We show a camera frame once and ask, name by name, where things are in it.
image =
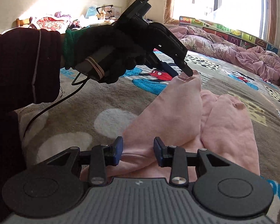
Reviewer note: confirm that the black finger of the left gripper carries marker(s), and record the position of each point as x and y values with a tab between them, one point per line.
166	42
153	62

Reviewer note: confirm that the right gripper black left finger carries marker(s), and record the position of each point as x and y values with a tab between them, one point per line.
97	159

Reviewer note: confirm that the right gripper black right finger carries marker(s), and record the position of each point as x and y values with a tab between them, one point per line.
179	160

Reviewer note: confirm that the pink sweatshirt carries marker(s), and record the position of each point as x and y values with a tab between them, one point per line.
183	115

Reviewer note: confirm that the dark maroon sleeved forearm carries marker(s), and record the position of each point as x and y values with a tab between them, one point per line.
29	74

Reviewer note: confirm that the black gloved left hand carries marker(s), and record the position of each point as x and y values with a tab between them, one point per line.
101	52

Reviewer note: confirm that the black desk lamp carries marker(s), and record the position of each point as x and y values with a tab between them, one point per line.
105	12

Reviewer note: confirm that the Mickey Mouse plush blanket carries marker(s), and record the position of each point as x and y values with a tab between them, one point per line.
98	113

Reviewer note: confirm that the colourful alphabet foam mat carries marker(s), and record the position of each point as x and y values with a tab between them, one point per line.
236	37

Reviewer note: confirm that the red floral cushion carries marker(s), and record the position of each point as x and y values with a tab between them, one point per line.
50	24

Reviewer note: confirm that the purple floral quilt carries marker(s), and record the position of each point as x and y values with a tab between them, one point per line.
256	60

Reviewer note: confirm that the wooden chair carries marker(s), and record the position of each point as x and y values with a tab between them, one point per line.
23	23

